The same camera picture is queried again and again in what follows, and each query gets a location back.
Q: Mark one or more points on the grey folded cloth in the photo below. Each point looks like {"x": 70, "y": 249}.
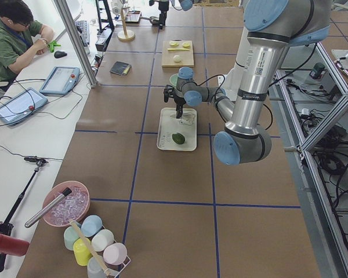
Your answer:
{"x": 118, "y": 68}

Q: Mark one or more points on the yellow sponge under cloth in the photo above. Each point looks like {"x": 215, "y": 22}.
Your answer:
{"x": 126, "y": 70}

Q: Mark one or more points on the metal scoop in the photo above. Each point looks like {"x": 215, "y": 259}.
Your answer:
{"x": 152, "y": 19}

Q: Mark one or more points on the green avocado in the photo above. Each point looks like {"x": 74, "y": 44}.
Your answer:
{"x": 178, "y": 138}

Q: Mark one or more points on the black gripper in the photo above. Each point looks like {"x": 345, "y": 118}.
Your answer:
{"x": 178, "y": 102}

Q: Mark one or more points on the wooden mug tree stand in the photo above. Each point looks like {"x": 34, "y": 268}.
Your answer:
{"x": 125, "y": 35}

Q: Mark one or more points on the black computer mouse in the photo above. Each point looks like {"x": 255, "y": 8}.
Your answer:
{"x": 59, "y": 54}

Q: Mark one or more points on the white wire cup rack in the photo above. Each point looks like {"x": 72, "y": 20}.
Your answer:
{"x": 116, "y": 269}

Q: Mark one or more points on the white cup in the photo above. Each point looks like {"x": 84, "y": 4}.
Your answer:
{"x": 102, "y": 240}

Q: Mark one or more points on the grey cup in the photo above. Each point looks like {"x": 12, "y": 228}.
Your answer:
{"x": 94, "y": 270}

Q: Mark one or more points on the near teach pendant tablet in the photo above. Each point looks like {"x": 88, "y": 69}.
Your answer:
{"x": 22, "y": 106}

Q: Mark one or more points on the person in green shirt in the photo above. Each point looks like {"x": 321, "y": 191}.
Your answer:
{"x": 21, "y": 38}

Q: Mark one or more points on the pink bowl with ice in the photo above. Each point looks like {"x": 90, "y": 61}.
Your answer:
{"x": 73, "y": 207}

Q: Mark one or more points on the teach pendant tablet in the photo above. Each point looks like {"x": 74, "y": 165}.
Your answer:
{"x": 60, "y": 81}
{"x": 22, "y": 106}

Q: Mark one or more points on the yellow cup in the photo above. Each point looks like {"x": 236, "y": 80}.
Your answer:
{"x": 81, "y": 253}

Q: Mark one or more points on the yellow plastic knife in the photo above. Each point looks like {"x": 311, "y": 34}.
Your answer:
{"x": 172, "y": 49}

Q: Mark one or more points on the light blue cup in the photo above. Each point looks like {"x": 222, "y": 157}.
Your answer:
{"x": 91, "y": 225}

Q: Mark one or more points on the light green bowl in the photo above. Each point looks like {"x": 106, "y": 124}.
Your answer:
{"x": 173, "y": 79}

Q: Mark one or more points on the black selfie stick tripod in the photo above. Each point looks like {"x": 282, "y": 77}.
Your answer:
{"x": 5, "y": 226}

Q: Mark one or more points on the mint green cup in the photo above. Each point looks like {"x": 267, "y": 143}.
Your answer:
{"x": 70, "y": 236}

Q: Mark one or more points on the far teach pendant tablet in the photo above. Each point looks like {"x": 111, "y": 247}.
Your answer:
{"x": 60, "y": 81}

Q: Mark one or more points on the aluminium side frame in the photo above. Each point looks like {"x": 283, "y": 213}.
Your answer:
{"x": 306, "y": 144}

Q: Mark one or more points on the cream bear serving tray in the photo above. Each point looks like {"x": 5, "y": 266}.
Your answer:
{"x": 168, "y": 124}

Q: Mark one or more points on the steel tube in bowl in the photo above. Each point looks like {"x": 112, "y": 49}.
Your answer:
{"x": 48, "y": 207}

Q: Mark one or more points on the upper lemon slice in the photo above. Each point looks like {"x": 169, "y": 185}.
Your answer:
{"x": 173, "y": 43}

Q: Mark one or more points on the lemon slice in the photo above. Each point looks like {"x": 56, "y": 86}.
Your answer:
{"x": 173, "y": 43}
{"x": 186, "y": 44}

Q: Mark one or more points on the black tray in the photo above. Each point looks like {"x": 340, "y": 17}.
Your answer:
{"x": 133, "y": 17}

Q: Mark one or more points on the lower lemon slice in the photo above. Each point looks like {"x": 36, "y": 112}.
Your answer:
{"x": 186, "y": 44}

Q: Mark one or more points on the pink cup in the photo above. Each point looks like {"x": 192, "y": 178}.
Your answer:
{"x": 115, "y": 254}

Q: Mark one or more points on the white steamed bun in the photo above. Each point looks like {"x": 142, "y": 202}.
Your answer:
{"x": 177, "y": 58}

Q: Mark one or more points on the aluminium frame post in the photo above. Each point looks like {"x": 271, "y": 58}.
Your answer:
{"x": 66, "y": 16}

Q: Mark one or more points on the red bottle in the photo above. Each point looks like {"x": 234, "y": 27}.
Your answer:
{"x": 13, "y": 246}

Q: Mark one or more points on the wooden rack handle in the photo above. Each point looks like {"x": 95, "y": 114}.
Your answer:
{"x": 101, "y": 263}

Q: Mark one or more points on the black keyboard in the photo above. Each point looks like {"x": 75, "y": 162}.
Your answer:
{"x": 83, "y": 28}

